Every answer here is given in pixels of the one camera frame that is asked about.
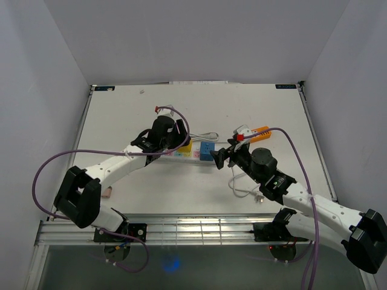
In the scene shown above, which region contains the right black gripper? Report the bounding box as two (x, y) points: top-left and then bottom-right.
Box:
(209, 138), (262, 184)

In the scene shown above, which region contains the blue cube socket adapter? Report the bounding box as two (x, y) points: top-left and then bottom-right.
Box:
(200, 141), (215, 162)

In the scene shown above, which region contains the yellow cube socket adapter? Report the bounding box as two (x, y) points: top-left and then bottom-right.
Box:
(177, 140), (192, 153)

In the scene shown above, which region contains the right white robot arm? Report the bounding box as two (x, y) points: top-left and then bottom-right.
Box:
(210, 144), (386, 274)

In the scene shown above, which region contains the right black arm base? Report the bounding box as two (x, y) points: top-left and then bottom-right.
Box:
(248, 222), (308, 242)

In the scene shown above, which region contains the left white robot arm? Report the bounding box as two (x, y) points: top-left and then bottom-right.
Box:
(54, 115), (189, 242)

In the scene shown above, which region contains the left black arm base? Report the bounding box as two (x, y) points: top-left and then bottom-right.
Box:
(93, 223), (148, 243)

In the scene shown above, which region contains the pink plug adapter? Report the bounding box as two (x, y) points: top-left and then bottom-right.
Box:
(101, 187), (112, 199)

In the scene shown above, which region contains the white multicolour power strip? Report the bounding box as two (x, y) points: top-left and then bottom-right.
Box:
(157, 141), (219, 166)

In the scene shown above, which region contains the orange power strip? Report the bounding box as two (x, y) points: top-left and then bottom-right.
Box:
(250, 126), (272, 143)

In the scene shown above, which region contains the left blue corner label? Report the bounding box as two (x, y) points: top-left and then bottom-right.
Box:
(94, 86), (115, 91)

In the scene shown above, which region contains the blue corner label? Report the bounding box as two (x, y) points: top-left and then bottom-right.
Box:
(94, 86), (115, 91)
(275, 84), (297, 89)

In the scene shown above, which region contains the right blue corner label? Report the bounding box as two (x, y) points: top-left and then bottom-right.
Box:
(275, 84), (297, 89)

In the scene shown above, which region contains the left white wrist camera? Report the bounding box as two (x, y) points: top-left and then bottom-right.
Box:
(155, 105), (174, 118)

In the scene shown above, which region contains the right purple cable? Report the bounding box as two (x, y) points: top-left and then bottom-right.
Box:
(241, 126), (321, 290)

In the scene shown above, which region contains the purple cable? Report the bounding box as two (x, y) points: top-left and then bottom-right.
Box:
(241, 126), (321, 290)
(31, 105), (191, 272)

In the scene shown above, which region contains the white power cord with plug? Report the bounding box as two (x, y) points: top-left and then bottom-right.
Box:
(189, 131), (267, 204)

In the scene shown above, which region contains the aluminium rail frame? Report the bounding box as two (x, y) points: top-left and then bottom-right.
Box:
(35, 214), (308, 247)

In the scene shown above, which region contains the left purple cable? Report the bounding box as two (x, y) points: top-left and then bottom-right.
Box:
(31, 105), (191, 272)

